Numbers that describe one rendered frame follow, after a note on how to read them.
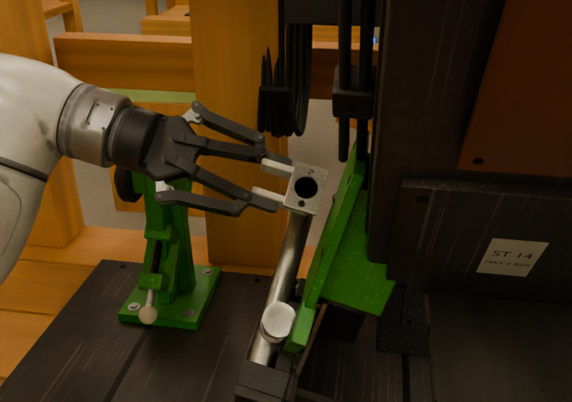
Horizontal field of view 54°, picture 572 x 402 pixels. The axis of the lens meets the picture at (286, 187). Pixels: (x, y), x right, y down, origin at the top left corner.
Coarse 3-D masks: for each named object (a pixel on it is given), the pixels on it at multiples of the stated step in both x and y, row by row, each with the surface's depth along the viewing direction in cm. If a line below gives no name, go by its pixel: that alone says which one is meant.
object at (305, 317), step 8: (304, 304) 60; (296, 312) 64; (304, 312) 59; (312, 312) 59; (296, 320) 59; (304, 320) 59; (312, 320) 59; (296, 328) 59; (304, 328) 59; (288, 336) 65; (296, 336) 58; (304, 336) 58; (288, 344) 61; (296, 344) 59; (304, 344) 58; (296, 352) 65
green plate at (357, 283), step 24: (360, 168) 52; (336, 192) 65; (360, 192) 54; (336, 216) 54; (360, 216) 55; (336, 240) 55; (360, 240) 56; (312, 264) 67; (336, 264) 58; (360, 264) 57; (384, 264) 57; (312, 288) 58; (336, 288) 59; (360, 288) 59; (384, 288) 58
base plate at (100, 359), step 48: (96, 288) 96; (240, 288) 96; (48, 336) 86; (96, 336) 86; (144, 336) 86; (192, 336) 86; (240, 336) 86; (48, 384) 77; (96, 384) 77; (144, 384) 77; (192, 384) 77; (336, 384) 77; (384, 384) 77
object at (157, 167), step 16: (128, 112) 63; (144, 112) 64; (128, 128) 63; (144, 128) 63; (160, 128) 66; (176, 128) 66; (112, 144) 63; (128, 144) 62; (144, 144) 63; (160, 144) 65; (176, 144) 65; (112, 160) 65; (128, 160) 63; (144, 160) 64; (160, 160) 64; (192, 160) 65; (160, 176) 64; (176, 176) 65
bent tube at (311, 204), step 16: (304, 176) 64; (320, 176) 64; (288, 192) 63; (304, 192) 70; (320, 192) 63; (288, 208) 63; (304, 208) 62; (288, 224) 74; (304, 224) 72; (288, 240) 74; (304, 240) 74; (288, 256) 74; (288, 272) 73; (272, 288) 73; (288, 288) 73; (288, 304) 73; (256, 336) 71; (256, 352) 70; (272, 352) 70
